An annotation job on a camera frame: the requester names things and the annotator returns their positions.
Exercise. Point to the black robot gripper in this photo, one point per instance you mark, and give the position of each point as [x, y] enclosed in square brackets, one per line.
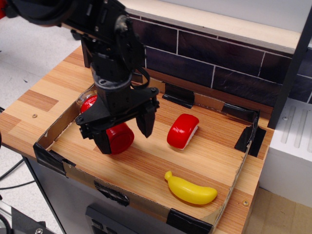
[116, 105]

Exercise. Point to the red-capped spice bottle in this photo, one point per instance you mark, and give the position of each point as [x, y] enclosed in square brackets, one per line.
[120, 136]

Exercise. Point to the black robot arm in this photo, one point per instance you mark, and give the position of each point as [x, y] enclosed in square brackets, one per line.
[114, 54]

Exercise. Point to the taped cardboard fence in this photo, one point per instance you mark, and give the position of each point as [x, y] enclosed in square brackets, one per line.
[130, 187]

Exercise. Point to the red toy sushi piece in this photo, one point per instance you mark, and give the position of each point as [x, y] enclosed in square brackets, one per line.
[182, 131]

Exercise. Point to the yellow toy banana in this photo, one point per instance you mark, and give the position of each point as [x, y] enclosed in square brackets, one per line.
[188, 191]

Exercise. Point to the black caster wheel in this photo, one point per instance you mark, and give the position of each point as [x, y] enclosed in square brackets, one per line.
[75, 34]

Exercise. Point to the dark brick backsplash panel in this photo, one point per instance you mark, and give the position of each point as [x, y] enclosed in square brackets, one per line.
[253, 70]

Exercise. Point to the white grooved block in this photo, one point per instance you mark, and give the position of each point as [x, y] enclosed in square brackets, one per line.
[287, 169]

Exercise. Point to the black metal bracket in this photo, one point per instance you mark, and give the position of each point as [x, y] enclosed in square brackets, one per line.
[13, 221]

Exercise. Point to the black wheel red frame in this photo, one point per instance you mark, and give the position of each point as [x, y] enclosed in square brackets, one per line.
[7, 11]

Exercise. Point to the black shelf post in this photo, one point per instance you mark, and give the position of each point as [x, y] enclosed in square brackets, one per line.
[290, 76]

